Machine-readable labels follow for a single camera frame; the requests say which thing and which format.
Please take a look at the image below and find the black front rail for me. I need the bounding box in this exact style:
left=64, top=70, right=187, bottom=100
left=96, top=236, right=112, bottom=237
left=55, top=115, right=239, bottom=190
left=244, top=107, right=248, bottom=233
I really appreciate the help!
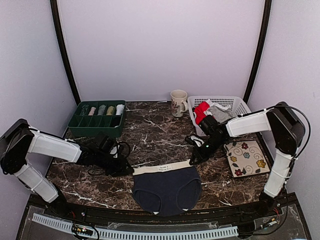
left=29, top=192, right=298, bottom=226

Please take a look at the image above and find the floral square coaster tile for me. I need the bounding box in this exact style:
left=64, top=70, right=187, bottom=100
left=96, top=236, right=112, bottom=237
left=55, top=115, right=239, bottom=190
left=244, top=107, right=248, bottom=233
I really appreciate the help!
left=223, top=140, right=271, bottom=178

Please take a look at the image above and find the white slotted cable duct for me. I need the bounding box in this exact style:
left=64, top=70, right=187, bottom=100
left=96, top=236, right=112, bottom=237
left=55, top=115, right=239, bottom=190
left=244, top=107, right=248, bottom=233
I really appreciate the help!
left=31, top=213, right=239, bottom=240

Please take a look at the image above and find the white plastic basket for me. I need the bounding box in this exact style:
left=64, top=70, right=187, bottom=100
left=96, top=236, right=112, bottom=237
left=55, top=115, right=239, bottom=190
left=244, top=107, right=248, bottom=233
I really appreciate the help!
left=187, top=95, right=251, bottom=137

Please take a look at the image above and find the olive rolled cloth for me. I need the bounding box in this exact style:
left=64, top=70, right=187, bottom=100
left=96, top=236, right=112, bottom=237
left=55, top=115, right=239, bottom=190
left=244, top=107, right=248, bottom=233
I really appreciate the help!
left=106, top=105, right=115, bottom=116

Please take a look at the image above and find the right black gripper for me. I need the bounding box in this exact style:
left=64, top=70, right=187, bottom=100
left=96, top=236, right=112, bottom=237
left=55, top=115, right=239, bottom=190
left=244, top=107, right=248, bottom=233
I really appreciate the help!
left=190, top=136, right=227, bottom=165

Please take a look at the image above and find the white rolled cloth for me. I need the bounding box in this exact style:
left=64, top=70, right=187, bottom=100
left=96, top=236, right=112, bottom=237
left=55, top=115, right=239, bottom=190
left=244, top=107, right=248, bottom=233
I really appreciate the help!
left=115, top=104, right=125, bottom=116

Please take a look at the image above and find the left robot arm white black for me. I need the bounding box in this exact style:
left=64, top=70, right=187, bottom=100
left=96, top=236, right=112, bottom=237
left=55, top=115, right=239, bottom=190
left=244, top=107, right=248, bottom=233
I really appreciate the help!
left=0, top=118, right=134, bottom=218

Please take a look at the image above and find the green divided organizer tray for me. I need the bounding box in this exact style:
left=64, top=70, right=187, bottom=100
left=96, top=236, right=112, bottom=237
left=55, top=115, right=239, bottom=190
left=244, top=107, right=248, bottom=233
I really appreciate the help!
left=68, top=100, right=126, bottom=138

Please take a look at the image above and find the pink rolled cloth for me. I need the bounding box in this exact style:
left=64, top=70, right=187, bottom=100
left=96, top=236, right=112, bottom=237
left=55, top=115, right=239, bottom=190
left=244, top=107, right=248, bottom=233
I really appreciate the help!
left=88, top=107, right=96, bottom=116

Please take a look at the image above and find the navy underwear cream waistband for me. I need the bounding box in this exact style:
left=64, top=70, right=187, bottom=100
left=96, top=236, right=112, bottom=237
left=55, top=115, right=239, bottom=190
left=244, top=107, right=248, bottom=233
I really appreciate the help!
left=132, top=160, right=202, bottom=217

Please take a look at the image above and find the patterned dark rolled cloth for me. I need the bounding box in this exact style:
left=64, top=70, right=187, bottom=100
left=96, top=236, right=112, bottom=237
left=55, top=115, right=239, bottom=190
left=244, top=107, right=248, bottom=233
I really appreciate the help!
left=79, top=104, right=90, bottom=116

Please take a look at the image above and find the cream floral mug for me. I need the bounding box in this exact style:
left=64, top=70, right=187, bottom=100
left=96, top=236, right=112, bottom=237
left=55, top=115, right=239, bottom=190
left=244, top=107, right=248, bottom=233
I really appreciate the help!
left=170, top=89, right=188, bottom=118

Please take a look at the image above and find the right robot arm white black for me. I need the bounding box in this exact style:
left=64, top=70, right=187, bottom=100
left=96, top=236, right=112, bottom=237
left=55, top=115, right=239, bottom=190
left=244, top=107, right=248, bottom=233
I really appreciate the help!
left=185, top=99, right=311, bottom=217

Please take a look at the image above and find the black frame post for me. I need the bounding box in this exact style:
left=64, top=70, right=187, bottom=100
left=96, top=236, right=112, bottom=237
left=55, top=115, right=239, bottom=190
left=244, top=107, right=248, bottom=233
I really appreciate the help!
left=242, top=0, right=272, bottom=104
left=50, top=0, right=81, bottom=105

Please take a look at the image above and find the grey underwear in basket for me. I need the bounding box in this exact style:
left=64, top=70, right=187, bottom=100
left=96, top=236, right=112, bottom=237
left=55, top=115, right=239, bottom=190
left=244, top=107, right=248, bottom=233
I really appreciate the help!
left=206, top=99, right=236, bottom=123

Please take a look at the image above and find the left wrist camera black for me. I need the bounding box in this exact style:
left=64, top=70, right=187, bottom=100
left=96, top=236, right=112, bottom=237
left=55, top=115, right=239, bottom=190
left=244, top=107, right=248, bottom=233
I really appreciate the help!
left=110, top=141, right=131, bottom=159

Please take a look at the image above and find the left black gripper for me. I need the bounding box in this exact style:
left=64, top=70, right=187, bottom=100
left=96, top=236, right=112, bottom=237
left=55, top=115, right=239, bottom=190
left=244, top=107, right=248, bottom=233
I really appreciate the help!
left=95, top=151, right=134, bottom=178

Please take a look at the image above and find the left black frame post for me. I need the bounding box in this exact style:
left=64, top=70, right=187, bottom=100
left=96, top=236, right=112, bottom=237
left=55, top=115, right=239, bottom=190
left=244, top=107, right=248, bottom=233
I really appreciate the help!
left=50, top=0, right=81, bottom=105

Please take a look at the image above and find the red underwear in basket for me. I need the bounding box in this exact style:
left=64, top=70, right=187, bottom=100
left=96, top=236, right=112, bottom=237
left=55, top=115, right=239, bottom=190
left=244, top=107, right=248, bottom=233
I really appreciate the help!
left=194, top=101, right=211, bottom=125

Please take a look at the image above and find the small green circuit board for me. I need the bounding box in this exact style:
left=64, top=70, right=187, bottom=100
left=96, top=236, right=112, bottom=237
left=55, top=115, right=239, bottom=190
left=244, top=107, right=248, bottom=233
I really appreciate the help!
left=71, top=225, right=94, bottom=237

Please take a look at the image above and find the right black frame post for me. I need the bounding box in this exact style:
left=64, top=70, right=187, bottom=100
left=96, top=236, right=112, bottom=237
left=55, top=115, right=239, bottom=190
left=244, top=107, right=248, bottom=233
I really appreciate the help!
left=242, top=0, right=272, bottom=104

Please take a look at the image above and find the grey-green rolled cloth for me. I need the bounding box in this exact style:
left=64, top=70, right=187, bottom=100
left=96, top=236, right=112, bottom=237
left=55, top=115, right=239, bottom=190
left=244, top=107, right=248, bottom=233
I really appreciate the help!
left=97, top=104, right=106, bottom=116

